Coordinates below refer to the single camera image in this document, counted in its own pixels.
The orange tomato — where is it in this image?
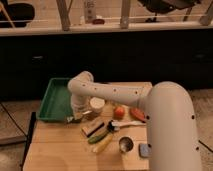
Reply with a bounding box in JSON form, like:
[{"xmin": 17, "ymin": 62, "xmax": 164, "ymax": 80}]
[{"xmin": 113, "ymin": 106, "xmax": 125, "ymax": 119}]

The black chair left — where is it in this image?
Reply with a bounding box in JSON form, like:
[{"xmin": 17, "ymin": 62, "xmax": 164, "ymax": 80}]
[{"xmin": 0, "ymin": 0, "xmax": 35, "ymax": 28}]

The black chair right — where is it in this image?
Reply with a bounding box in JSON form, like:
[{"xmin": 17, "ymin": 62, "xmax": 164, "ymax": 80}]
[{"xmin": 137, "ymin": 0, "xmax": 202, "ymax": 23}]

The red bowl on ledge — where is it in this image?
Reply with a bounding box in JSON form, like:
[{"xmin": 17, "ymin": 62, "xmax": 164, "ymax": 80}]
[{"xmin": 92, "ymin": 19, "xmax": 105, "ymax": 25}]

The green cucumber toy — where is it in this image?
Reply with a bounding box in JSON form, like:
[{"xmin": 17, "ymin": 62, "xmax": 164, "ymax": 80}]
[{"xmin": 88, "ymin": 130, "xmax": 109, "ymax": 144}]

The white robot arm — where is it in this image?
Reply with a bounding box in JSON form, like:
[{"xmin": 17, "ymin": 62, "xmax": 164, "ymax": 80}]
[{"xmin": 68, "ymin": 71, "xmax": 202, "ymax": 171}]

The yellow banana toy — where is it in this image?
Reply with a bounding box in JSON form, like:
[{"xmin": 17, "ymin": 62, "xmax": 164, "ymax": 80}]
[{"xmin": 92, "ymin": 134, "xmax": 113, "ymax": 154}]

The green plastic tray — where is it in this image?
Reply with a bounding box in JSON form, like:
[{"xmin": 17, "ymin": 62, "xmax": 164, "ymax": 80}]
[{"xmin": 37, "ymin": 78, "xmax": 73, "ymax": 122}]

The red pepper toy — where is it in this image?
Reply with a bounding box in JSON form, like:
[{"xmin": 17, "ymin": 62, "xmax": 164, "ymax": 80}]
[{"xmin": 129, "ymin": 108, "xmax": 145, "ymax": 122}]

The small metal cup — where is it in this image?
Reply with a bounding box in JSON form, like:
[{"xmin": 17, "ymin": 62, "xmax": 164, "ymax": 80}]
[{"xmin": 119, "ymin": 137, "xmax": 134, "ymax": 153}]

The black chair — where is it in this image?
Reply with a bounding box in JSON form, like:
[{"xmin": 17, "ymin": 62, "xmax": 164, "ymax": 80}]
[
  {"xmin": 0, "ymin": 0, "xmax": 35, "ymax": 28},
  {"xmin": 137, "ymin": 0, "xmax": 202, "ymax": 23}
]

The white bottle background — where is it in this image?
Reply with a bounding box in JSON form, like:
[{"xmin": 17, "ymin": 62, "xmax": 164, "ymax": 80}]
[{"xmin": 84, "ymin": 0, "xmax": 96, "ymax": 23}]

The white handled black brush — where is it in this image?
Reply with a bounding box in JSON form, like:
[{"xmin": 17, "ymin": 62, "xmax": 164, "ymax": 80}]
[{"xmin": 107, "ymin": 120, "xmax": 144, "ymax": 132}]

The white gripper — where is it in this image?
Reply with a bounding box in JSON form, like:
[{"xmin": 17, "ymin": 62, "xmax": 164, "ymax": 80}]
[{"xmin": 71, "ymin": 94, "xmax": 88, "ymax": 114}]

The wooden block with black stripe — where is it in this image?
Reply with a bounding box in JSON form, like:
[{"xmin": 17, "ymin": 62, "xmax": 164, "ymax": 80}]
[{"xmin": 82, "ymin": 118, "xmax": 104, "ymax": 137}]

